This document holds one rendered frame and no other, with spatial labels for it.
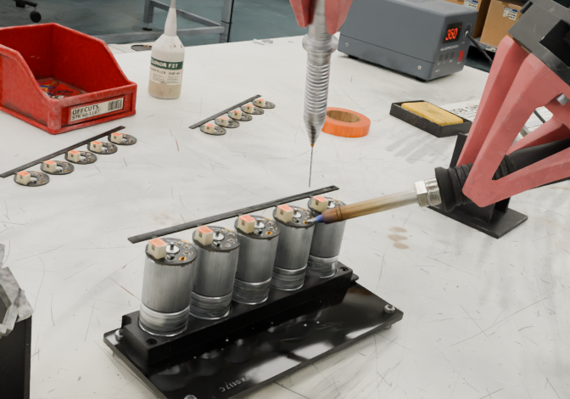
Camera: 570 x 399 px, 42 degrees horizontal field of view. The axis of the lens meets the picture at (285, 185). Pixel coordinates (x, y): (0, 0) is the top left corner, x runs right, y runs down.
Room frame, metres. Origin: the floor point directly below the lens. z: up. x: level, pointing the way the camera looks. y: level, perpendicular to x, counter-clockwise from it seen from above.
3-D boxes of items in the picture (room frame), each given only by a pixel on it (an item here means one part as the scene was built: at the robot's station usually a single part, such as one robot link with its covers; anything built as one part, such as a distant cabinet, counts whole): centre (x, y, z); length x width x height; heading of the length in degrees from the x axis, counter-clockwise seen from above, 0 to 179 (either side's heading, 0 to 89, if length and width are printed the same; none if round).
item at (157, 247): (0.30, 0.05, 0.82); 0.01 x 0.01 x 0.01; 48
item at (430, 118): (0.79, -0.15, 0.76); 0.07 x 0.05 x 0.02; 43
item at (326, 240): (0.39, -0.03, 0.79); 0.02 x 0.02 x 0.05
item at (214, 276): (0.33, 0.03, 0.79); 0.02 x 0.02 x 0.05
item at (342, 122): (0.73, -0.05, 0.76); 0.06 x 0.06 x 0.01
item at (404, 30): (1.05, -0.13, 0.80); 0.15 x 0.12 x 0.10; 57
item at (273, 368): (0.34, 0.00, 0.76); 0.16 x 0.07 x 0.01; 138
